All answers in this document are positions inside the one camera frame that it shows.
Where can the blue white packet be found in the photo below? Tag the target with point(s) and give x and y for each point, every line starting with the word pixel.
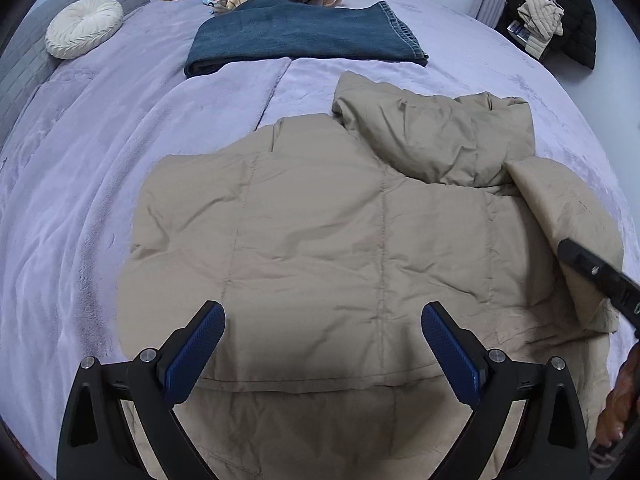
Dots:
pixel 519 32

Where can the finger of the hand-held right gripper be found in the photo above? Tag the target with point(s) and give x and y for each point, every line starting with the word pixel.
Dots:
pixel 597 275

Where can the beige puffer jacket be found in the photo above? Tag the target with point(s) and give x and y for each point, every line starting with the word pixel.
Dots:
pixel 320 240

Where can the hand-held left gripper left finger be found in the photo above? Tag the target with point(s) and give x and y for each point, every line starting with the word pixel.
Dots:
pixel 197 345

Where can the grey quilted headboard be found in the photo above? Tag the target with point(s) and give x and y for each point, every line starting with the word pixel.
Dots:
pixel 30 55

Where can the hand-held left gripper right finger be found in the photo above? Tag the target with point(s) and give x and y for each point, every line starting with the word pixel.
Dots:
pixel 447 347

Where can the folded blue jeans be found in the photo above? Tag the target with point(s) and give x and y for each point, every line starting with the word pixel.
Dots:
pixel 300 35

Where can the black hanging jacket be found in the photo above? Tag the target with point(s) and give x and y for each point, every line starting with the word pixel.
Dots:
pixel 580 15

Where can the beige hanging quilted garment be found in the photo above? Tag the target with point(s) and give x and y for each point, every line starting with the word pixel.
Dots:
pixel 542 17

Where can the lavender fleece blanket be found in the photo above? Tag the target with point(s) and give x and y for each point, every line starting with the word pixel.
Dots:
pixel 100 160

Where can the round white pleated cushion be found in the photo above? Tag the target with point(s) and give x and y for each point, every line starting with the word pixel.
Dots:
pixel 84 27

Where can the person's right hand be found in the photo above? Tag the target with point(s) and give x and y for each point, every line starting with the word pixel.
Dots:
pixel 622 400

